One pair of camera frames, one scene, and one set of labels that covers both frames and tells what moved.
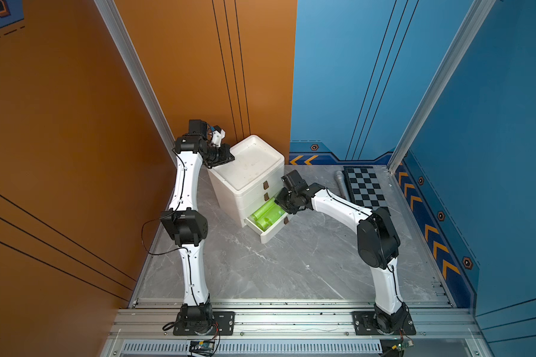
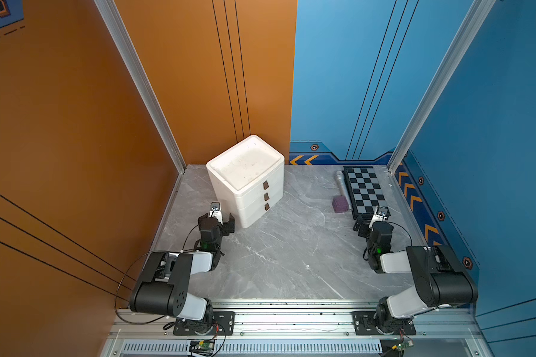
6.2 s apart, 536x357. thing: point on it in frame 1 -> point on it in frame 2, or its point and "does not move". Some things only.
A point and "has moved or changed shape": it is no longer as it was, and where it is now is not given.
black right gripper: [278, 200] -> [364, 226]
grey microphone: [339, 178] does not move
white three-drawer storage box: [246, 187] has moved or changed shape
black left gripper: [225, 152] -> [228, 227]
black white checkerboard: [363, 187] does not move
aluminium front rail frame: [295, 327] does not move
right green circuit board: [401, 346] does not move
